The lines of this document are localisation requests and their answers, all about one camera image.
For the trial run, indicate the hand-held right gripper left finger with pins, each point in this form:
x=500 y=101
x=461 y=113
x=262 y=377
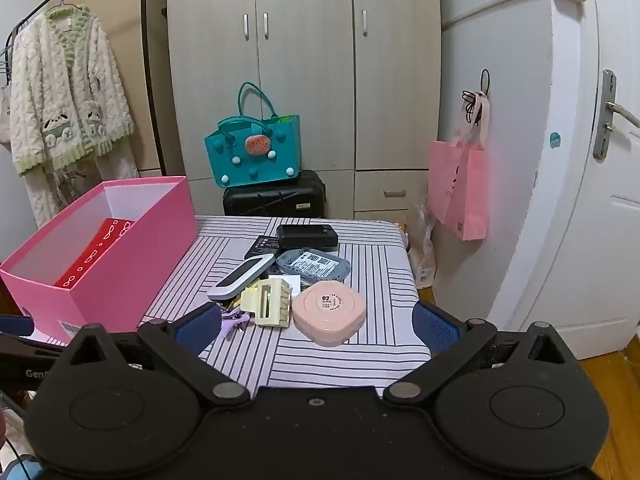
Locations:
x=197 y=327

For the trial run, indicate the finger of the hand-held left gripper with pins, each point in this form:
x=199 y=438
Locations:
x=15 y=326

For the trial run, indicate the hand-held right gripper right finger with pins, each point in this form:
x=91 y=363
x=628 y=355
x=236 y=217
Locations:
x=435 y=330

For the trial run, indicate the pink cardboard box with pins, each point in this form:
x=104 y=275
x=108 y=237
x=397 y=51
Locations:
x=125 y=270

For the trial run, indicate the pink compact case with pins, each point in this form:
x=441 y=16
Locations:
x=327 y=315

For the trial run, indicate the grey-blue labelled device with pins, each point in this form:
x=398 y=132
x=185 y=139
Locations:
x=312 y=265

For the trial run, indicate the black charger box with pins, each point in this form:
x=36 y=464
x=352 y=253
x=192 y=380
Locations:
x=307 y=236

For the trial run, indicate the purple hair clip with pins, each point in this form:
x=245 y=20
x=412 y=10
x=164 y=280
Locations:
x=231 y=325

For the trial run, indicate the white and black device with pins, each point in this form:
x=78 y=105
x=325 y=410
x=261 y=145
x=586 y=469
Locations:
x=240 y=275

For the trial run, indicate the yellow hair claw clip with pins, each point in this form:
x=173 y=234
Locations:
x=267 y=302

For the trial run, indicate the flat black battery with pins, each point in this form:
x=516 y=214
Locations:
x=262 y=246

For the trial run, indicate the black suitcase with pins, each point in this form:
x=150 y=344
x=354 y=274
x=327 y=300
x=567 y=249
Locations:
x=270 y=200

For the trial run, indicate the pink shopping bag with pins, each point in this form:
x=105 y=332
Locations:
x=465 y=185

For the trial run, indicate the teal tote bag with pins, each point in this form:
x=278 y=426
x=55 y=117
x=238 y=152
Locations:
x=260 y=165

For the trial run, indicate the white door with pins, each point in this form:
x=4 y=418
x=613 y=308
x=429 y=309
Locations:
x=620 y=235

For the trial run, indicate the teal sticker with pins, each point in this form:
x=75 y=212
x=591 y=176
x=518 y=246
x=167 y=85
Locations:
x=555 y=140

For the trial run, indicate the white refrigerator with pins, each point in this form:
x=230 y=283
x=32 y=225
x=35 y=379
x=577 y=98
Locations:
x=500 y=85

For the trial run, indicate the beige wardrobe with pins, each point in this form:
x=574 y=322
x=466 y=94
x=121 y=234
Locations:
x=310 y=85

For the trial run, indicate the black clothes rack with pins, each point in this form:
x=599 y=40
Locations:
x=148 y=60

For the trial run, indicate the tan board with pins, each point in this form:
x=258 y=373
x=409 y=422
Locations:
x=125 y=35

